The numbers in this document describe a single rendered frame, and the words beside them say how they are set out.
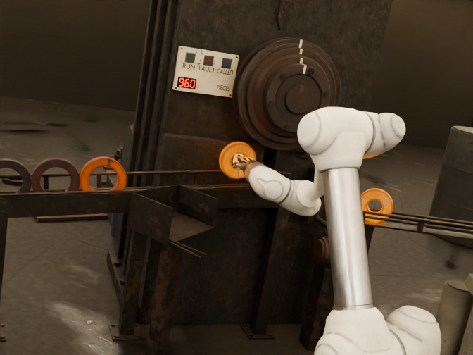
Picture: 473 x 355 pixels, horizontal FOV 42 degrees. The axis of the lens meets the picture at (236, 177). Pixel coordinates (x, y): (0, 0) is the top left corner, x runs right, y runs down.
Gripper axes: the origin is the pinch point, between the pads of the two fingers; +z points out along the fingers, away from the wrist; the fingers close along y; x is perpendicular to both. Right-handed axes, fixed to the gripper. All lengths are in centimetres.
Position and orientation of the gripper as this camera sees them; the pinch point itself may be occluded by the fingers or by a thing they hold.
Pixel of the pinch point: (238, 156)
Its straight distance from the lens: 256.1
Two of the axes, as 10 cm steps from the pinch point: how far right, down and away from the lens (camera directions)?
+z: -3.1, -3.3, 8.9
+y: 9.3, 0.8, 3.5
